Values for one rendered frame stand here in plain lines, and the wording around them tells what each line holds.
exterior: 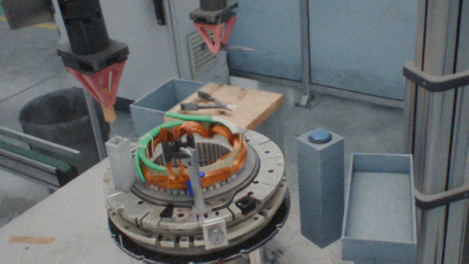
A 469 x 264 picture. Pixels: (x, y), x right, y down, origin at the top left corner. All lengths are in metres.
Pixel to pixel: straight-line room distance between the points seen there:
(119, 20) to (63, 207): 2.08
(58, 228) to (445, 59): 0.97
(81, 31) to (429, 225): 0.80
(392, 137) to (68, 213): 2.14
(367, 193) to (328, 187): 0.19
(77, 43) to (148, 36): 2.55
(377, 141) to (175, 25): 1.28
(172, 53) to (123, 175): 2.38
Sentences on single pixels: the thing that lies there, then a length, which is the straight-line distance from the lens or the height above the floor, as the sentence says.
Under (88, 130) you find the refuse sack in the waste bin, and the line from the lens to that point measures 2.60.
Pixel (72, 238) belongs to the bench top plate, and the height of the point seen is 0.78.
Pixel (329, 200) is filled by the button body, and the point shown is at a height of 0.90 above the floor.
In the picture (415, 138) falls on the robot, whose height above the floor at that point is 1.04.
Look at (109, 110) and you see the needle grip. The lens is 0.94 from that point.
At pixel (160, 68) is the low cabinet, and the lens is 3.44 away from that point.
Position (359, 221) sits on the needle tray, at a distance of 1.00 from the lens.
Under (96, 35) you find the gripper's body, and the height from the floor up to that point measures 1.37.
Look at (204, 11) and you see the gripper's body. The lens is 1.25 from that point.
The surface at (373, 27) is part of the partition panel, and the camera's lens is 3.31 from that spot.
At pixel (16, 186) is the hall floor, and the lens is 3.33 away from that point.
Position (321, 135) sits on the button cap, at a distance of 1.20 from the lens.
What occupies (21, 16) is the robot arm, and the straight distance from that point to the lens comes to 0.85.
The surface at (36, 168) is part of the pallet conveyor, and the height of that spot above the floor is 0.73.
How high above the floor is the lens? 1.63
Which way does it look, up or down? 29 degrees down
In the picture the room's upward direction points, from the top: 6 degrees counter-clockwise
